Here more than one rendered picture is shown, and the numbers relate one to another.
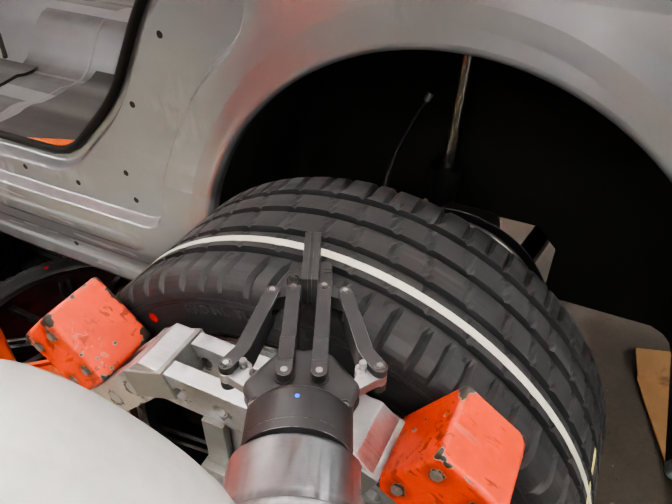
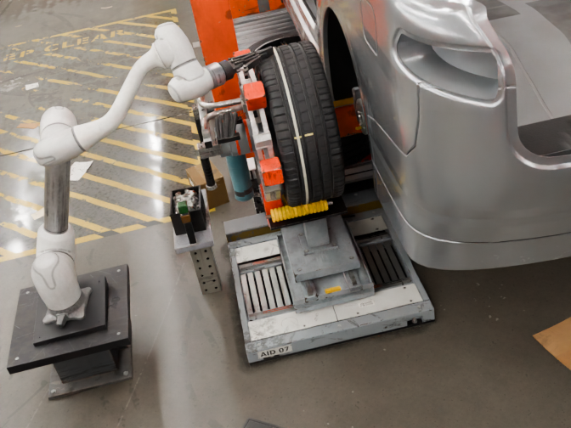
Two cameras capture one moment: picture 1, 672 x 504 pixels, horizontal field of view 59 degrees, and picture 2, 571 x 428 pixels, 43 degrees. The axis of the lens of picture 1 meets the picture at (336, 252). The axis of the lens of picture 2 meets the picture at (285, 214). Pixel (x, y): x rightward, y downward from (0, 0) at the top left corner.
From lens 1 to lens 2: 2.55 m
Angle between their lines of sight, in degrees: 48
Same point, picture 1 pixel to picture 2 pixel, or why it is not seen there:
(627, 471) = (528, 317)
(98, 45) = not seen: outside the picture
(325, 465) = (215, 66)
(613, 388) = not seen: outside the picture
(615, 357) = not seen: outside the picture
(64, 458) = (173, 32)
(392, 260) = (285, 60)
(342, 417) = (228, 67)
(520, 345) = (296, 89)
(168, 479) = (182, 41)
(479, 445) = (251, 88)
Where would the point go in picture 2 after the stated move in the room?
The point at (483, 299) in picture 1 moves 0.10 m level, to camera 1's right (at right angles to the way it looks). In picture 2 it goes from (296, 76) to (313, 83)
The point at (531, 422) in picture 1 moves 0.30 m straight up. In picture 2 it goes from (281, 103) to (268, 26)
